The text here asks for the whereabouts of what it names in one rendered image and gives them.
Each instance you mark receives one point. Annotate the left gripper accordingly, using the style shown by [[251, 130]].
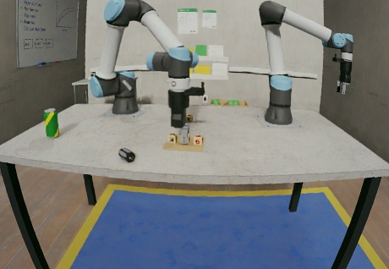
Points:
[[346, 69]]

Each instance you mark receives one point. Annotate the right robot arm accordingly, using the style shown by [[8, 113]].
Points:
[[177, 60]]

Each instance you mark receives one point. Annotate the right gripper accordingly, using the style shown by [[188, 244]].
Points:
[[178, 101]]

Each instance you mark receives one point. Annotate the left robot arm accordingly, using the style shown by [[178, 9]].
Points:
[[281, 86]]

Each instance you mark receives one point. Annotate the green and yellow drink can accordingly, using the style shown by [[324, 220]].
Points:
[[51, 123]]

